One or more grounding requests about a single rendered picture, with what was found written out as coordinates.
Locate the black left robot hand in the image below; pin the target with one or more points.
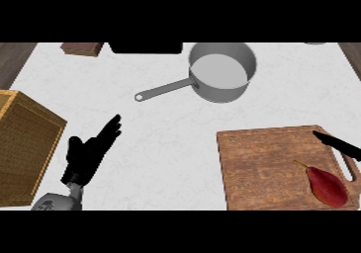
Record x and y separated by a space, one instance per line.
85 154

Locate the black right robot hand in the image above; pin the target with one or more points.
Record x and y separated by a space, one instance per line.
344 147

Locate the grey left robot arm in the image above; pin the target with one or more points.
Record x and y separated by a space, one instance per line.
62 201

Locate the red pear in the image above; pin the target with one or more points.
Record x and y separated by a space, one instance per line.
328 187

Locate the brown wooden cutting board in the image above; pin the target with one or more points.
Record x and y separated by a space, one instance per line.
273 171

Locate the grey metal pot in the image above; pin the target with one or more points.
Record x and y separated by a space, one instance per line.
221 74

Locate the tan wicker basket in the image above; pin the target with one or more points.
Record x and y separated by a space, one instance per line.
20 148

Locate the pale grey object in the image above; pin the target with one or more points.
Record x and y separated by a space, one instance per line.
316 43

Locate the small brown wooden block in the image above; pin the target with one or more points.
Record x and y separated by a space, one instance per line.
82 48

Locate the black appliance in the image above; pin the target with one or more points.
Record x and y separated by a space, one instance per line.
144 48

